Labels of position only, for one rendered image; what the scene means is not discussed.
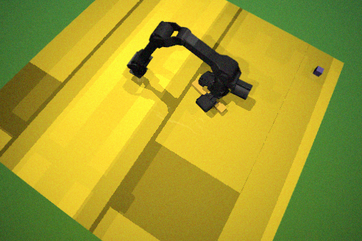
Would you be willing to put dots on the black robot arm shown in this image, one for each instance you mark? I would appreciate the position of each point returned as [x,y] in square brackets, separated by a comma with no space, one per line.
[225,70]

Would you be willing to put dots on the small purple cube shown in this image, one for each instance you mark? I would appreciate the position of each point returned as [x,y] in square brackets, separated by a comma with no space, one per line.
[318,71]

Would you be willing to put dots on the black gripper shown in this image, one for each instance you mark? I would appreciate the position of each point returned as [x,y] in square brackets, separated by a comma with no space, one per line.
[208,100]

